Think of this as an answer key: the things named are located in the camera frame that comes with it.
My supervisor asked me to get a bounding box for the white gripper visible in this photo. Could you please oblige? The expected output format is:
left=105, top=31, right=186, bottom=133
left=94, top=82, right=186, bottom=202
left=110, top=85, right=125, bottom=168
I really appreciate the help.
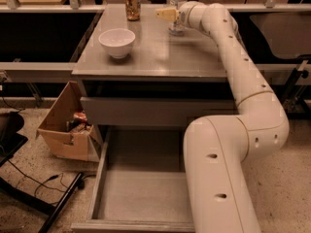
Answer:
left=155, top=8, right=186, bottom=25

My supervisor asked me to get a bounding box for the clear plastic water bottle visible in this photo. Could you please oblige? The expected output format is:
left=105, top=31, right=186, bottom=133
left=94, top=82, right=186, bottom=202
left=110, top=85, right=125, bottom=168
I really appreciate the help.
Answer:
left=169, top=0, right=188, bottom=36

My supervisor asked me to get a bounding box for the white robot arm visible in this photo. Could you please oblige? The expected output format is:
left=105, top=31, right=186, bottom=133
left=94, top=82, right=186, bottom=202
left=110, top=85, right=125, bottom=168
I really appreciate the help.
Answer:
left=155, top=2, right=290, bottom=233

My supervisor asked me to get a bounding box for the grey drawer cabinet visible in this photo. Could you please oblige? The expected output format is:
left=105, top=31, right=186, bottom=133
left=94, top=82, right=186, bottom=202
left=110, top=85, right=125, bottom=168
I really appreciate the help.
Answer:
left=71, top=3, right=257, bottom=153

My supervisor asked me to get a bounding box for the grey top drawer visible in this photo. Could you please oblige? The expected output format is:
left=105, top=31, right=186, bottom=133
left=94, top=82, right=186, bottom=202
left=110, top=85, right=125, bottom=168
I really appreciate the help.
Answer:
left=81, top=97, right=237, bottom=127

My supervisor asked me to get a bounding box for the open grey middle drawer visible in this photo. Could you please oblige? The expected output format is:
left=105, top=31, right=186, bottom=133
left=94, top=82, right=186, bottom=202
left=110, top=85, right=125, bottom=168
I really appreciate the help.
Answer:
left=72, top=128, right=194, bottom=233

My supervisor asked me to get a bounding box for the patterned drink can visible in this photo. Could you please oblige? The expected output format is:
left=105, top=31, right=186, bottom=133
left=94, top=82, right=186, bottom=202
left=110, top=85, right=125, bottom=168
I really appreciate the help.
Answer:
left=124, top=0, right=141, bottom=21

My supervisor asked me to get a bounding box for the white ceramic bowl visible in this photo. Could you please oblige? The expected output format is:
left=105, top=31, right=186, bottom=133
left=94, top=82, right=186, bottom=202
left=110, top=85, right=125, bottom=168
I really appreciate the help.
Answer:
left=98, top=28, right=136, bottom=59

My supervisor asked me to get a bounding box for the grey chair seat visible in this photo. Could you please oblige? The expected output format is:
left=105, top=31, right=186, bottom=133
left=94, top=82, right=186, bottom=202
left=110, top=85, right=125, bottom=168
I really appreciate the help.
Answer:
left=250, top=12, right=311, bottom=59

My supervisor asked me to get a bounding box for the red item in box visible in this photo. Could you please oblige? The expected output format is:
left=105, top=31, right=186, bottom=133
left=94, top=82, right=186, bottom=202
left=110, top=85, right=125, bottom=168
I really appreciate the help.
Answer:
left=73, top=112, right=87, bottom=123

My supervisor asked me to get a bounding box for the brown cardboard box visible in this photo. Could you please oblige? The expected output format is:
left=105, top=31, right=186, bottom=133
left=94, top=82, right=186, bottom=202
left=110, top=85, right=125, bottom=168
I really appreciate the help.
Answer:
left=37, top=82, right=102, bottom=162

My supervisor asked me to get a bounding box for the black chair base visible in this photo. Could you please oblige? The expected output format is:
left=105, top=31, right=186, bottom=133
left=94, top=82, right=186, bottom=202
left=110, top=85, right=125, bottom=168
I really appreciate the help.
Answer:
left=0, top=109, right=86, bottom=233

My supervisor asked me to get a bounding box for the grey metal table frame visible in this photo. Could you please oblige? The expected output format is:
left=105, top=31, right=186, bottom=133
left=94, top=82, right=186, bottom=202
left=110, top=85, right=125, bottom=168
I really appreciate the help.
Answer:
left=0, top=3, right=311, bottom=85

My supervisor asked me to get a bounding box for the black floor cable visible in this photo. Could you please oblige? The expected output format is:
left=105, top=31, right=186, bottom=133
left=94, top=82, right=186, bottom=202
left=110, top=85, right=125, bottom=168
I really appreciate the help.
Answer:
left=6, top=158, right=96, bottom=199

